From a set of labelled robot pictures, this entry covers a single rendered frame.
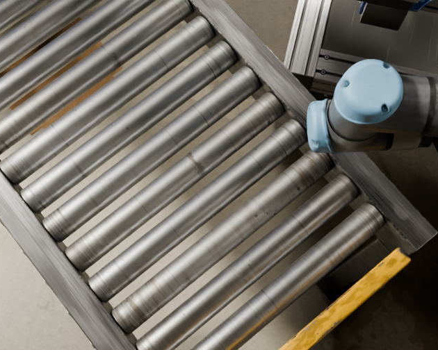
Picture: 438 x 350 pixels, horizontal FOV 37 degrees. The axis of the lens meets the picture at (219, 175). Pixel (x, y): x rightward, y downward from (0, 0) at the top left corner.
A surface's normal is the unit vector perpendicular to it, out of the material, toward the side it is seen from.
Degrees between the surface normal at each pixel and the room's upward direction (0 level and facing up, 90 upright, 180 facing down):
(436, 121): 48
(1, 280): 0
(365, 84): 1
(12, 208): 0
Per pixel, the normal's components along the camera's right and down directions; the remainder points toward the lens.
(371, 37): -0.01, -0.25
